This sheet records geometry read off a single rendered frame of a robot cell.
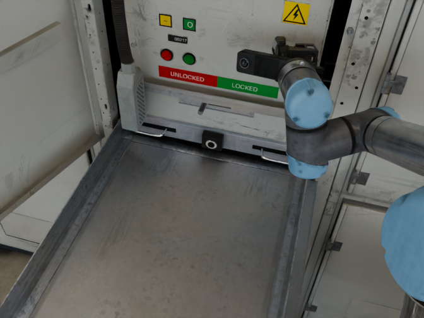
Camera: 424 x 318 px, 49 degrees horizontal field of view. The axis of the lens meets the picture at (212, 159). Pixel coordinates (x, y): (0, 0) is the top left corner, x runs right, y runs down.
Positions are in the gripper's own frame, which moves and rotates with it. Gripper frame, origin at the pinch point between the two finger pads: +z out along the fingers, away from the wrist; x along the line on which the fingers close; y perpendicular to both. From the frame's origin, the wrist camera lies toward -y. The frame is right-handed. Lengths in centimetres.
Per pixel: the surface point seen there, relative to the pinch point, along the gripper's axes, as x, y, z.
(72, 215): -41, -48, -12
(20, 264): -114, -95, 48
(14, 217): -84, -90, 43
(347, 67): -2.3, 16.0, -6.6
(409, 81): -3.2, 28.0, -11.8
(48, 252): -43, -51, -23
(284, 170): -37.3, 7.5, 6.3
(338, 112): -14.6, 16.6, -3.5
